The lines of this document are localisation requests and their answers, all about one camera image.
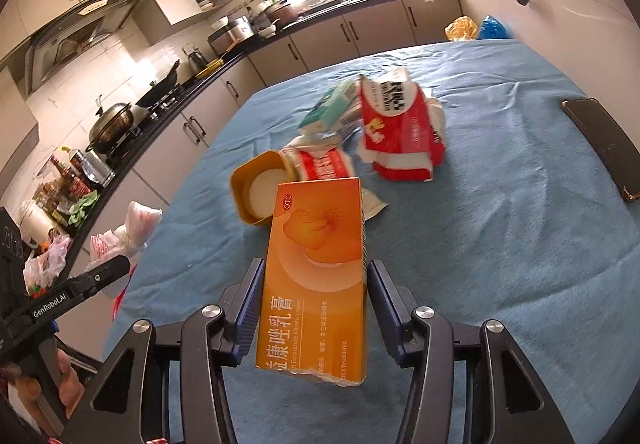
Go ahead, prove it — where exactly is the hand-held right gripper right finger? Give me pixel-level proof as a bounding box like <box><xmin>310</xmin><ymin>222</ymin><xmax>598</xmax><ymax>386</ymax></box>
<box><xmin>367</xmin><ymin>260</ymin><xmax>568</xmax><ymax>444</ymax></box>

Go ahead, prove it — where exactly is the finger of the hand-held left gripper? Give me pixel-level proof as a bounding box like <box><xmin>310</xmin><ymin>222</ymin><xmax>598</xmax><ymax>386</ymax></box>
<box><xmin>22</xmin><ymin>255</ymin><xmax>132</xmax><ymax>325</ymax></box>

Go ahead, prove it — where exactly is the silver rice cooker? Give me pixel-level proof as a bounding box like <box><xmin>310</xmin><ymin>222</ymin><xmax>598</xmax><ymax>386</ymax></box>
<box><xmin>207</xmin><ymin>16</ymin><xmax>253</xmax><ymax>55</ymax></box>

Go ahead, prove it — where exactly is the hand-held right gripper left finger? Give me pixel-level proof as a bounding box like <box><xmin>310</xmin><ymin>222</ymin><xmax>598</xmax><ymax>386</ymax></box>
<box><xmin>75</xmin><ymin>258</ymin><xmax>266</xmax><ymax>444</ymax></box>

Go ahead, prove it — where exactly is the green cloth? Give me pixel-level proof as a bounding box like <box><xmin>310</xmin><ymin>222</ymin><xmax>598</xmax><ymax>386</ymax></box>
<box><xmin>67</xmin><ymin>191</ymin><xmax>99</xmax><ymax>227</ymax></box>

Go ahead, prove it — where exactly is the yellow plastic bag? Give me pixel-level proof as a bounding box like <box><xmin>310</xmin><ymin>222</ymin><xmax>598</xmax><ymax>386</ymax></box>
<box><xmin>445</xmin><ymin>16</ymin><xmax>480</xmax><ymax>42</ymax></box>

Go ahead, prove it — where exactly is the group of condiment bottles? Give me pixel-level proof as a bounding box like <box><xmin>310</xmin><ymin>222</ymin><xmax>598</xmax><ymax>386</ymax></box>
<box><xmin>32</xmin><ymin>146</ymin><xmax>101</xmax><ymax>215</ymax></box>

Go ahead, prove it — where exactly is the yellow round container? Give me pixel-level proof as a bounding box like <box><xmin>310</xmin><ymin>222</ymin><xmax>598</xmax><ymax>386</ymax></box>
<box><xmin>230</xmin><ymin>150</ymin><xmax>301</xmax><ymax>227</ymax></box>

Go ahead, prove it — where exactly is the white plastic bag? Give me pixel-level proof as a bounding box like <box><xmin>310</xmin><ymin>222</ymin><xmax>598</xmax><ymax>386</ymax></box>
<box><xmin>85</xmin><ymin>201</ymin><xmax>163</xmax><ymax>275</ymax></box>

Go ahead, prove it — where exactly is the person's left hand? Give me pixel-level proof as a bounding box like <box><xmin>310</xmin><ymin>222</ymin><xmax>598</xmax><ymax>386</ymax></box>
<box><xmin>0</xmin><ymin>349</ymin><xmax>87</xmax><ymax>425</ymax></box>

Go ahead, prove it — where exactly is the black wok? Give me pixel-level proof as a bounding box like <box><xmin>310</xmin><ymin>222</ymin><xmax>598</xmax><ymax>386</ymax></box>
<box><xmin>135</xmin><ymin>60</ymin><xmax>182</xmax><ymax>108</ymax></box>

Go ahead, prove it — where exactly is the dark cooking pot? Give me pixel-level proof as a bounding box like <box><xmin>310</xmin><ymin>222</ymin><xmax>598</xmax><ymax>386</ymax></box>
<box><xmin>265</xmin><ymin>1</ymin><xmax>298</xmax><ymax>27</ymax></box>

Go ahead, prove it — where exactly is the glass range hood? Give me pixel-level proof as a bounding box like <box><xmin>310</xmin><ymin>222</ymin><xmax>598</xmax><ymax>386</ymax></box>
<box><xmin>22</xmin><ymin>0</ymin><xmax>158</xmax><ymax>94</ymax></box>

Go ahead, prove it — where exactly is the white rice cooker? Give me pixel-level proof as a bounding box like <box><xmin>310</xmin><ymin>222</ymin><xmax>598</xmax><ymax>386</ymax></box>
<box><xmin>20</xmin><ymin>201</ymin><xmax>56</xmax><ymax>249</ymax></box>

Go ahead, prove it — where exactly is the orange medicine box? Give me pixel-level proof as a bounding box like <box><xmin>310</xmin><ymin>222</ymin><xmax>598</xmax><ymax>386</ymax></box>
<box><xmin>255</xmin><ymin>177</ymin><xmax>371</xmax><ymax>387</ymax></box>

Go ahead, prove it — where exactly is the red and white wrapper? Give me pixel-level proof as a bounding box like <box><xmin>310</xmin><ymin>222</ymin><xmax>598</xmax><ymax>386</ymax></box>
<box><xmin>285</xmin><ymin>139</ymin><xmax>357</xmax><ymax>182</ymax></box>

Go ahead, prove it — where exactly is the steel pot with lid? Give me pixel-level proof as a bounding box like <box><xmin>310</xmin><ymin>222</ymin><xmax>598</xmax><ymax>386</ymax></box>
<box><xmin>85</xmin><ymin>96</ymin><xmax>137</xmax><ymax>155</ymax></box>

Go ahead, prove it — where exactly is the pink plastic bag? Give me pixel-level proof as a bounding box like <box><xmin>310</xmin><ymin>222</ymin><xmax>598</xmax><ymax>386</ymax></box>
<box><xmin>22</xmin><ymin>234</ymin><xmax>71</xmax><ymax>285</ymax></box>

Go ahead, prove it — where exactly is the blue plastic bag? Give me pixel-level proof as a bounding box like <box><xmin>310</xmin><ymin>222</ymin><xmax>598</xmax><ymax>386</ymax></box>
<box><xmin>477</xmin><ymin>14</ymin><xmax>513</xmax><ymax>40</ymax></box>

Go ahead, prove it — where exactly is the red tissue packet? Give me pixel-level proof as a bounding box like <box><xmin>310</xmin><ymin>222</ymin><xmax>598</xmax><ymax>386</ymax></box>
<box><xmin>356</xmin><ymin>66</ymin><xmax>447</xmax><ymax>182</ymax></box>

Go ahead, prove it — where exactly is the teal printed packet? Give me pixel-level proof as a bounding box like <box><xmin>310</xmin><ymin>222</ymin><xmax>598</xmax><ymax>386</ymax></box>
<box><xmin>299</xmin><ymin>80</ymin><xmax>361</xmax><ymax>131</ymax></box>

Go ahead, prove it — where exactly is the black smartphone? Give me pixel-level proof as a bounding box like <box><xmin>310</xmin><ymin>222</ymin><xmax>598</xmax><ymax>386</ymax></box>
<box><xmin>560</xmin><ymin>96</ymin><xmax>640</xmax><ymax>202</ymax></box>

